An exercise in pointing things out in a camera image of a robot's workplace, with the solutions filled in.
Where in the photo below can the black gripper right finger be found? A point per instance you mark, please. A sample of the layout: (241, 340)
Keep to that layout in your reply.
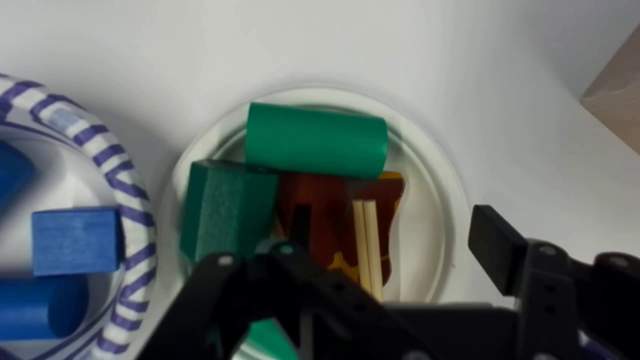
(546, 300)

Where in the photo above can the green cylinder block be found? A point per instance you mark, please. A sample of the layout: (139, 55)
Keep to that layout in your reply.
(313, 140)

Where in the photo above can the blue cylinder block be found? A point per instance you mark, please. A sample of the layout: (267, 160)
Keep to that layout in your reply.
(41, 307)

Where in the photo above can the blue cube block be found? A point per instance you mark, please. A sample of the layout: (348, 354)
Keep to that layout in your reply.
(77, 240)

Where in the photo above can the small plain white plate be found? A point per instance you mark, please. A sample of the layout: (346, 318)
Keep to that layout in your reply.
(426, 201)

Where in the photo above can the green prism block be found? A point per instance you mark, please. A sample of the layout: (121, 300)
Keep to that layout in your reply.
(226, 211)

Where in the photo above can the brown wooden arch block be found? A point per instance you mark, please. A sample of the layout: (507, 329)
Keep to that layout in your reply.
(321, 207)

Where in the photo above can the white plate with blue markings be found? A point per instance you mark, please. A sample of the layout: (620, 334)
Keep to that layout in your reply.
(123, 193)

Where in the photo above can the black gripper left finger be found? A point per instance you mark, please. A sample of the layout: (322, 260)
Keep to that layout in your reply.
(221, 286)

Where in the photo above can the thin wooden stick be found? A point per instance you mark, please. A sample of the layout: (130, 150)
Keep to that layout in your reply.
(369, 253)

